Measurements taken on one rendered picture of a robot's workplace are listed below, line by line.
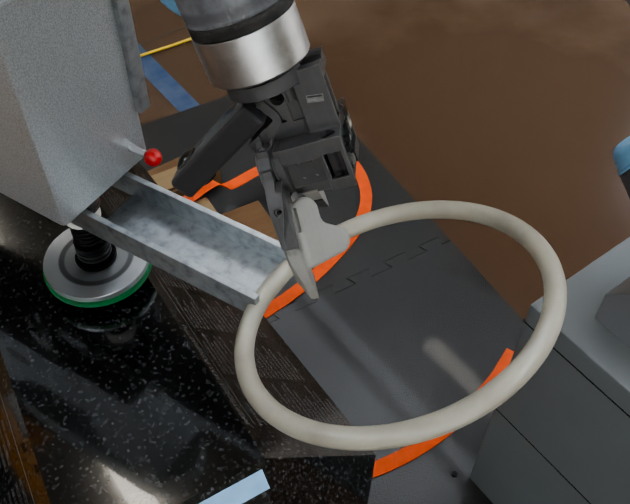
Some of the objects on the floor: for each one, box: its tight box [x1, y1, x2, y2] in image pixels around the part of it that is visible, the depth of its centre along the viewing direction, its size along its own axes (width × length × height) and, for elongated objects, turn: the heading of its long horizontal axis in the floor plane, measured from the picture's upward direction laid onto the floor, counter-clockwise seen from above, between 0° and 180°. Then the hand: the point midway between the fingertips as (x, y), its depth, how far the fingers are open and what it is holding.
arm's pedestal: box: [451, 228, 630, 504], centre depth 191 cm, size 50×50×85 cm
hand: (314, 251), depth 78 cm, fingers open, 14 cm apart
